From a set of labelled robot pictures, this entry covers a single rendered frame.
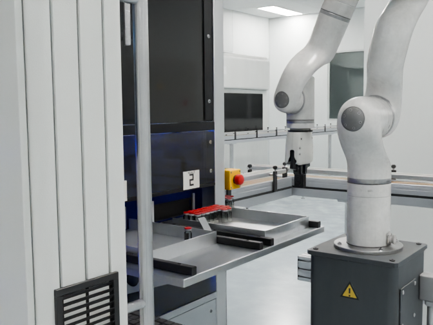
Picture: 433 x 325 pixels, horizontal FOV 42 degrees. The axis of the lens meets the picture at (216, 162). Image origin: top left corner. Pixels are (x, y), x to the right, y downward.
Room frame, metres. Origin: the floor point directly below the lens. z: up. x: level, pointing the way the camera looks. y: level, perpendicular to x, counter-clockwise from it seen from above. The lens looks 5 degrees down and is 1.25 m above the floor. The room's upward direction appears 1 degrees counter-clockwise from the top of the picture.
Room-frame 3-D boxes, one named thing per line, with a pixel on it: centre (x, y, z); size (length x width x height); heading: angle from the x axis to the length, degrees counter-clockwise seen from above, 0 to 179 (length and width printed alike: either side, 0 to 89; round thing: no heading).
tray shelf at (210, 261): (1.65, 0.06, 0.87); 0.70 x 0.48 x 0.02; 143
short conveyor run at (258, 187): (2.42, -0.10, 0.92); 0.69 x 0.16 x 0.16; 143
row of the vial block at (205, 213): (1.83, 0.01, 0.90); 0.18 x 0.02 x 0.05; 143
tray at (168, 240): (1.56, 0.22, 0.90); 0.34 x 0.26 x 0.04; 53
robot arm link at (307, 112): (1.72, -0.25, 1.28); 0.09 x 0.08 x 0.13; 143
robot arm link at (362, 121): (1.56, -0.41, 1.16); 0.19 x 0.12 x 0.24; 143
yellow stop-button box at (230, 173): (2.10, -0.04, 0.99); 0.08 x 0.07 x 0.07; 53
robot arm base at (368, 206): (1.59, -0.43, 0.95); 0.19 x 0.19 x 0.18
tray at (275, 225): (1.77, -0.07, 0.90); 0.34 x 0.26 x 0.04; 53
